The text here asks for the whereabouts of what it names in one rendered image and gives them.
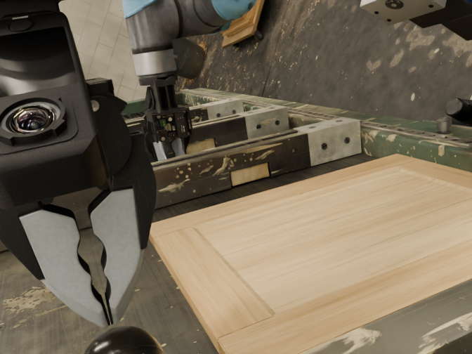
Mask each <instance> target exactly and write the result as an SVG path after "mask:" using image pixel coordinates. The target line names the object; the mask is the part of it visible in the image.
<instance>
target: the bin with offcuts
mask: <svg viewBox="0 0 472 354"><path fill-rule="evenodd" d="M172 42H173V54H174V53H176V54H177V55H178V58H177V59H175V61H176V69H177V70H176V71H174V72H176V73H177V76H180V77H183V78H186V79H194V78H195V77H196V76H197V74H198V72H199V70H200V68H201V66H202V63H203V60H204V49H203V47H201V46H199V45H197V44H196V43H194V42H192V41H191V40H189V39H186V38H185V37H183V38H179V39H172Z"/></svg>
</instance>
